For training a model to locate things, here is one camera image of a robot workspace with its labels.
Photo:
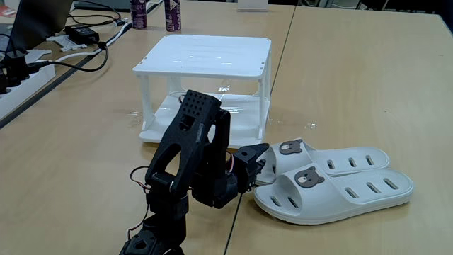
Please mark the white bear slipper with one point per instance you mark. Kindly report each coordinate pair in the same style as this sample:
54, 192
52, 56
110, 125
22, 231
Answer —
354, 202
347, 161

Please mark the white plastic box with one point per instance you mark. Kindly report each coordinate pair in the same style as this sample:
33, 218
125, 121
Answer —
212, 53

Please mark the small clear tape piece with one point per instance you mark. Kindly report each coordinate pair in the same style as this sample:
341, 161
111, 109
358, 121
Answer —
310, 125

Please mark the purple drink can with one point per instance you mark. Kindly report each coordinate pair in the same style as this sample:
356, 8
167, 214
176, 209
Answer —
172, 17
138, 16

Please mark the black power adapter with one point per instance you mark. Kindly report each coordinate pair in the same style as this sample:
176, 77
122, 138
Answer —
82, 34

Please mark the white printed plastic part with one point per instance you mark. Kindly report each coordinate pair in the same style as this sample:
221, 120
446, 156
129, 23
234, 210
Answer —
67, 42

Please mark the white power strip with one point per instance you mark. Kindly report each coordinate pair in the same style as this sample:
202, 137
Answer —
24, 90

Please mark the white flat plastic piece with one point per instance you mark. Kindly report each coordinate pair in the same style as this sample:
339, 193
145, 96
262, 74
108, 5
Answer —
37, 55

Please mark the black plug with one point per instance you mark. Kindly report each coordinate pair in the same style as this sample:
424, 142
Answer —
16, 67

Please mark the dark laptop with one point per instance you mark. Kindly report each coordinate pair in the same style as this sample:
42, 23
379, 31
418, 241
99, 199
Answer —
39, 21

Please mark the red packet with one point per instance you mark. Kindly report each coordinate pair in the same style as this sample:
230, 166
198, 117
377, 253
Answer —
7, 11

